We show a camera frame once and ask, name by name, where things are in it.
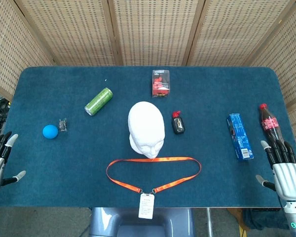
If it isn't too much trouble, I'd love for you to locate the orange lanyard strap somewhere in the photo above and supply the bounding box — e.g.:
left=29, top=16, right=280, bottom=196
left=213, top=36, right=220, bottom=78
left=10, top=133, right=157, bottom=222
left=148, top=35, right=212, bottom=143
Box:
left=106, top=157, right=202, bottom=195

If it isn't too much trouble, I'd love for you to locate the blue ball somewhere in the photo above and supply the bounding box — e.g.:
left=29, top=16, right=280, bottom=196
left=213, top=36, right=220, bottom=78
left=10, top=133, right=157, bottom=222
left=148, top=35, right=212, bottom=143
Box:
left=42, top=124, right=59, bottom=139

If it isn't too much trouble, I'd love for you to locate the long blue carton box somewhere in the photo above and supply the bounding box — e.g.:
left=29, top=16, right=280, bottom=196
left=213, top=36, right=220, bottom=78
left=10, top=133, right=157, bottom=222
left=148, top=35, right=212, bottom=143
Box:
left=226, top=113, right=255, bottom=162

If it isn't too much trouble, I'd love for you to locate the metal table leg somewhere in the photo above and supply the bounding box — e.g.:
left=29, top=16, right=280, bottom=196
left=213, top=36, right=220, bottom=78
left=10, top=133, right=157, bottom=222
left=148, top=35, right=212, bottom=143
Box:
left=206, top=207, right=214, bottom=237

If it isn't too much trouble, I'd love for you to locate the black red handheld device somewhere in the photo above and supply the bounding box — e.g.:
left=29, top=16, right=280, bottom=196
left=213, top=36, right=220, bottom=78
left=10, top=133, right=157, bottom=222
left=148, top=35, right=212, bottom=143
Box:
left=172, top=111, right=185, bottom=135

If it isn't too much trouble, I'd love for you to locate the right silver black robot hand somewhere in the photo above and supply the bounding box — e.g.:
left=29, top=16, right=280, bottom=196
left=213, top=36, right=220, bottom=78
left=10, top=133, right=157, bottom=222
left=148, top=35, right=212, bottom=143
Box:
left=256, top=139, right=296, bottom=201

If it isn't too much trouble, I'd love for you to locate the white id badge card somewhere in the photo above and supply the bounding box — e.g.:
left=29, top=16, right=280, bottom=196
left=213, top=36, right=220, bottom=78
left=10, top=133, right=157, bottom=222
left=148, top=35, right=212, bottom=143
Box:
left=138, top=193, right=155, bottom=220

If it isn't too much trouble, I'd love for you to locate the grey blue robot torso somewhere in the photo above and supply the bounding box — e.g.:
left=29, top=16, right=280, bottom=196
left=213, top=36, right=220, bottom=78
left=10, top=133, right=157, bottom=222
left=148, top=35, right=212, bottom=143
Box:
left=88, top=207, right=195, bottom=237

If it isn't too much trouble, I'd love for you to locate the green drink can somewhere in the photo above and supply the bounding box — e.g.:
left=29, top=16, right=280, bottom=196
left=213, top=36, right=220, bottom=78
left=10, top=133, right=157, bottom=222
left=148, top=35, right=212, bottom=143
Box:
left=84, top=87, right=113, bottom=116

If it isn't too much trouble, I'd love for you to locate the red and black box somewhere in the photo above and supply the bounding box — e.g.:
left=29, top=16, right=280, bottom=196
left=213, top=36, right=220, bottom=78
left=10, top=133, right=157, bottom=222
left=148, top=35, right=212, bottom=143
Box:
left=151, top=69, right=171, bottom=98

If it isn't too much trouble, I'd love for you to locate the woven bamboo folding screen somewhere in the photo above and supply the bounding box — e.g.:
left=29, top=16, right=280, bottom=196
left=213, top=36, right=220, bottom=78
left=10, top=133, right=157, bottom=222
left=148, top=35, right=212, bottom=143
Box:
left=0, top=0, right=296, bottom=149

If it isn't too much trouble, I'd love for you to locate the dark blue carpet table cover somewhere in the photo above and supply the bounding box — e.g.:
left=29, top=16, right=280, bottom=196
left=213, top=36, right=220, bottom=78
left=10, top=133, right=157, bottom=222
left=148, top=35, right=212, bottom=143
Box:
left=0, top=66, right=296, bottom=208

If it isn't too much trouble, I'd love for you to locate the white foam mannequin head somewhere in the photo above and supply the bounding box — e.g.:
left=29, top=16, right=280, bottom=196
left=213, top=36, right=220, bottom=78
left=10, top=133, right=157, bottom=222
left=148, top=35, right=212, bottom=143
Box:
left=127, top=100, right=166, bottom=159

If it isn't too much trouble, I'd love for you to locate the cola bottle red cap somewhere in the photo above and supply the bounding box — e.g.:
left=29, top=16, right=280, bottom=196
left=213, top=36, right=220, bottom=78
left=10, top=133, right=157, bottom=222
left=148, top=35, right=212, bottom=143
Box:
left=259, top=103, right=287, bottom=145

